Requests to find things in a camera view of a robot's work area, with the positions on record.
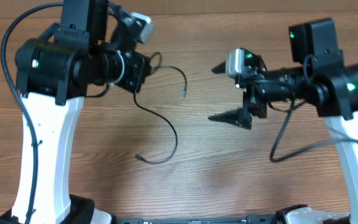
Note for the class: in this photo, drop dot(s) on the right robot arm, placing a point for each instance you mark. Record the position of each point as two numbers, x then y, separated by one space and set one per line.
321 79

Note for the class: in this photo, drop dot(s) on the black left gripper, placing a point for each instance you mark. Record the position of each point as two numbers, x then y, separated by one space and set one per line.
140 68

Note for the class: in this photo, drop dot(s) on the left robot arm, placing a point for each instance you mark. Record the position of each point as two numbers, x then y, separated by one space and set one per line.
93 43

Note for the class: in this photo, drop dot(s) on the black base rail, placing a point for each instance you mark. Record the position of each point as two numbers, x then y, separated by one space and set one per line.
197 220

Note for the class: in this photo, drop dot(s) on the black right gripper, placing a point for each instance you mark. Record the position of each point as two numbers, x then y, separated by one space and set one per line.
254 104

